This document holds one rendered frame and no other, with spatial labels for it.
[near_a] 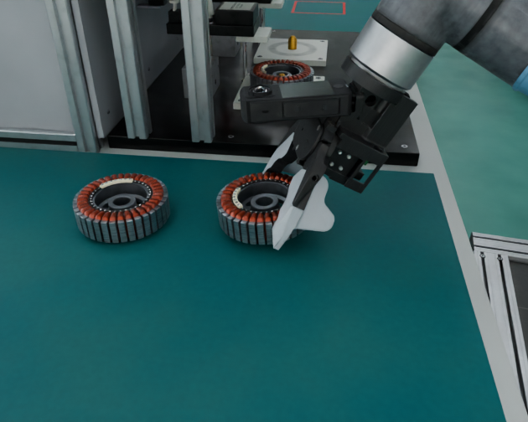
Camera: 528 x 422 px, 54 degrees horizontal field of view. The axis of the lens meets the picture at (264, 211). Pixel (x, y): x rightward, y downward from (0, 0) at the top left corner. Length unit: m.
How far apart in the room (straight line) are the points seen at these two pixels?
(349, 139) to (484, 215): 1.62
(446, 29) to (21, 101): 0.61
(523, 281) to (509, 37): 1.06
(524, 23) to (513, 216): 1.68
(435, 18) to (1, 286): 0.50
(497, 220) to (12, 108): 1.72
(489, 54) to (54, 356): 0.48
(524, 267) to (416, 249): 0.97
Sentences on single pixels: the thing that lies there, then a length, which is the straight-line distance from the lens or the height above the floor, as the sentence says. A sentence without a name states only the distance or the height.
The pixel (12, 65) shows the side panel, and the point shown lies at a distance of 0.85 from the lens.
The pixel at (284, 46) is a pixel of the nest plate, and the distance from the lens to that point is 1.19.
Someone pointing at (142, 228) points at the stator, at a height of 0.77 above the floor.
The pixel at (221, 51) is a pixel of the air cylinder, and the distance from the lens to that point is 1.16.
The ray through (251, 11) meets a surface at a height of 0.92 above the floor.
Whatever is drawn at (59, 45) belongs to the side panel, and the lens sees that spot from 0.78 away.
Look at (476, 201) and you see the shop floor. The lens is 2.22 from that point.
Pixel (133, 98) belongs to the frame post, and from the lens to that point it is 0.78.
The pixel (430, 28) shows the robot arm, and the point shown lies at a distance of 0.52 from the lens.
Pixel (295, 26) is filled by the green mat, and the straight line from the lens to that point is 1.48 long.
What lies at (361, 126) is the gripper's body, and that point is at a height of 0.88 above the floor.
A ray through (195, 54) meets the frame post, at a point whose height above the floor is 0.90.
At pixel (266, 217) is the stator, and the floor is 0.80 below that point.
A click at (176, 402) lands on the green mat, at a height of 0.75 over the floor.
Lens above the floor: 1.12
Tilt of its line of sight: 34 degrees down
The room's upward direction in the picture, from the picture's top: straight up
